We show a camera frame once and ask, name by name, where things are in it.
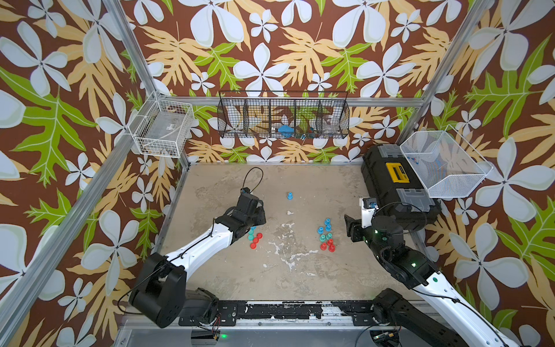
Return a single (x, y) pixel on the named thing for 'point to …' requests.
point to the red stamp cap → (253, 246)
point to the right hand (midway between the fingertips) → (351, 214)
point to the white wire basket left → (161, 128)
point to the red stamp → (332, 248)
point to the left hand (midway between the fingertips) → (261, 210)
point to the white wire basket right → (445, 163)
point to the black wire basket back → (285, 115)
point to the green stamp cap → (251, 237)
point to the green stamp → (322, 238)
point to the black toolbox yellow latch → (387, 176)
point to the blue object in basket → (286, 130)
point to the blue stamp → (290, 196)
